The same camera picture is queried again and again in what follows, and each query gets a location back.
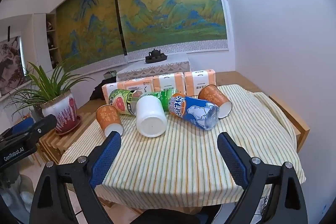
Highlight green landscape painting right panel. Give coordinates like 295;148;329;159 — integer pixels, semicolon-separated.
118;0;227;52

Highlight orange paper cup right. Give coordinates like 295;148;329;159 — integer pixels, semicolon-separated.
198;85;232;119

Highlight blue Arctic Ocean bottle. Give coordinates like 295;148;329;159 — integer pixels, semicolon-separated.
168;93;219;130

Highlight black teapot set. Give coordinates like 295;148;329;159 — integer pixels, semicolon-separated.
145;49;167;64

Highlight wooden slatted stand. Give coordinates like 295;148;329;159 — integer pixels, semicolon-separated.
37;113;96;163

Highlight white red ceramic plant pot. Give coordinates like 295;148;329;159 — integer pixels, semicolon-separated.
41;91;77;132

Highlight ink painting wall scroll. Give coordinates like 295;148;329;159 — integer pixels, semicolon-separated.
0;36;25;96

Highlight white plastic cup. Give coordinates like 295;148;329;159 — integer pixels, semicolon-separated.
136;96;167;138

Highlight green spider plant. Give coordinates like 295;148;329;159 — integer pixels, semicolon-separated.
5;59;92;113

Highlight orange paper cup left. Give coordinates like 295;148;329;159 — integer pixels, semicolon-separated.
96;105;123;137

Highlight striped yellow tablecloth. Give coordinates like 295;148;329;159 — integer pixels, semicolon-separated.
59;84;307;209

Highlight orange tissue pack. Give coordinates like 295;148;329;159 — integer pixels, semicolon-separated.
184;69;216;96
153;72;186;94
123;77;154;94
102;81;125;104

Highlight orange paper cup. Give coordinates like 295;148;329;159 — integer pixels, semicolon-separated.
198;85;232;119
96;105;123;137

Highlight red pot saucer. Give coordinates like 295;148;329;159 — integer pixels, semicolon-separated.
55;115;82;136

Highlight wooden wall shelf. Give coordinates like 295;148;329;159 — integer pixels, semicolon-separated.
46;12;62;69

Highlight green landscape painting panel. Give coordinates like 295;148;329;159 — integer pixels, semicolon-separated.
56;0;123;69
118;0;227;52

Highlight green landscape painting left panel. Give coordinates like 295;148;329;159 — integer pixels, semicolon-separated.
56;0;123;69

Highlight green grapefruit drink bottle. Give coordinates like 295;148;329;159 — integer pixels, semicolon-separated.
109;88;177;116

